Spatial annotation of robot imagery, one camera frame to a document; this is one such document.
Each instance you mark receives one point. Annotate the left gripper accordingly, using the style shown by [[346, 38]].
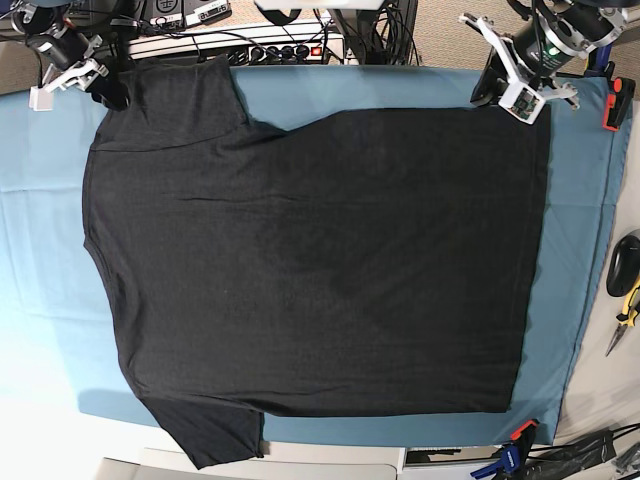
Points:
[[555, 32]]

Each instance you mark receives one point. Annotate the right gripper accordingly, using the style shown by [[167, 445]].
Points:
[[73, 64]]

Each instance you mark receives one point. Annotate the black T-shirt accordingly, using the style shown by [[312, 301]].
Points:
[[371, 263]]

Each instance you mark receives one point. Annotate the orange black clamp top right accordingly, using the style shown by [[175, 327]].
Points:
[[618, 101]]

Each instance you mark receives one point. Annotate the white power strip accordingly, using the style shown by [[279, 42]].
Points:
[[320, 52]]

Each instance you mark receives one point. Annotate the black computer mouse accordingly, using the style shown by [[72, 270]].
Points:
[[624, 266]]

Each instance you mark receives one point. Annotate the blue table cloth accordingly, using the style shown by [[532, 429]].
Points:
[[57, 341]]

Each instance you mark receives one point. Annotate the orange blue clamp bottom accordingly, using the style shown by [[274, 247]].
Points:
[[510, 463]]

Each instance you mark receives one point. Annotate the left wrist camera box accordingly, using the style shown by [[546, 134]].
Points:
[[522, 102]]

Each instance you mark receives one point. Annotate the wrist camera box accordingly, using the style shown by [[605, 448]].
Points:
[[522, 102], [40, 100]]

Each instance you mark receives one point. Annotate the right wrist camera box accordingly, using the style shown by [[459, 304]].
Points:
[[40, 100]]

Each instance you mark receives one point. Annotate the yellow handled pliers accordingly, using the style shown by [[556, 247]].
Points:
[[626, 318]]

